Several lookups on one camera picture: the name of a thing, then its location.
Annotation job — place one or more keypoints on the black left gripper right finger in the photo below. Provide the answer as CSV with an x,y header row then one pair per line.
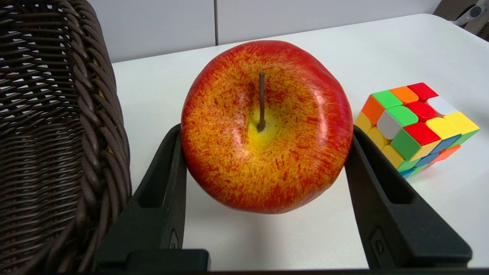
x,y
401,217

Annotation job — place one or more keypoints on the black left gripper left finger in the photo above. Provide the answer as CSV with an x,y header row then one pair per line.
x,y
151,221

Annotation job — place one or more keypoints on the red yellow apple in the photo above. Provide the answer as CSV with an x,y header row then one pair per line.
x,y
266,126

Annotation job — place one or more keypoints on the colourful puzzle cube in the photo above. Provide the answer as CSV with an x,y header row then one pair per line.
x,y
415,128

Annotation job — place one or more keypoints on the dark brown wicker basket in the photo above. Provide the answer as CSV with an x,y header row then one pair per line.
x,y
53,137

